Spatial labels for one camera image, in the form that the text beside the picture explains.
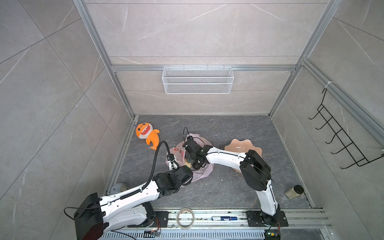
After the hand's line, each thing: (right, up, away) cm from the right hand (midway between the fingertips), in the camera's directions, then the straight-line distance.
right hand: (189, 154), depth 94 cm
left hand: (-3, -4, -13) cm, 14 cm away
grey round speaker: (-36, -14, -19) cm, 43 cm away
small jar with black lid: (+54, -16, -19) cm, 60 cm away
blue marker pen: (+18, -29, -21) cm, 40 cm away
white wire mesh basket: (+5, +49, +7) cm, 50 cm away
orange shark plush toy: (-31, +15, +7) cm, 35 cm away
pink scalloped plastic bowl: (+35, +4, +4) cm, 36 cm away
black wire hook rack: (+71, +4, -34) cm, 79 cm away
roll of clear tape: (-5, -29, -20) cm, 36 cm away
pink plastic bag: (-7, +2, -3) cm, 8 cm away
